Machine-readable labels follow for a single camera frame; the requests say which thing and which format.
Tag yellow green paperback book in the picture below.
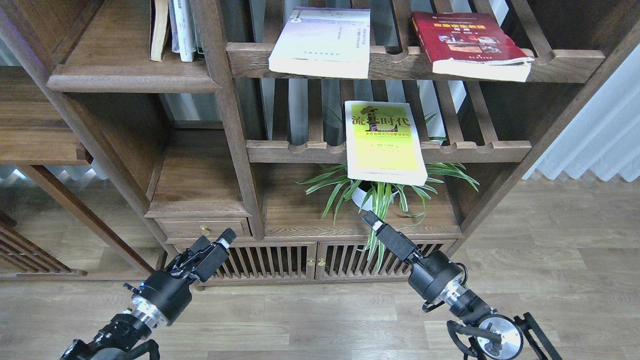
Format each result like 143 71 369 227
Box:
344 100 428 186

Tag tan upright book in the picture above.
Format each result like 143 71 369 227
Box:
150 0 170 62

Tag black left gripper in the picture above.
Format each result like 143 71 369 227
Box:
124 228 237 327

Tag white upright book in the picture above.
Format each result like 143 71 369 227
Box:
169 0 197 62

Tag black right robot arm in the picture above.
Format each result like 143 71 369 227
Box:
363 210 560 360

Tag dark green upright book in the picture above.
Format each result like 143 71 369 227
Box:
192 18 205 60

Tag white plant pot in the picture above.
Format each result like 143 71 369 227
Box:
351 180 399 212

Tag brass drawer knob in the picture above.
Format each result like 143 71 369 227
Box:
199 225 211 237

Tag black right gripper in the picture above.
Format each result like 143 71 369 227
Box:
362 210 465 304

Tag green spider plant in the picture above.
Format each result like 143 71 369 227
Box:
294 111 480 272

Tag white curtain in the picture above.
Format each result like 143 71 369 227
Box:
523 47 640 182

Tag red paperback book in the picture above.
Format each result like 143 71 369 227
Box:
411 11 534 83

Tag white lavender paperback book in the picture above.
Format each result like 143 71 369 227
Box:
268 6 371 79

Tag dark wooden bookshelf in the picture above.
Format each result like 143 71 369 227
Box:
1 0 639 285

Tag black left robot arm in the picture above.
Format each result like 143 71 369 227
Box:
61 228 237 360

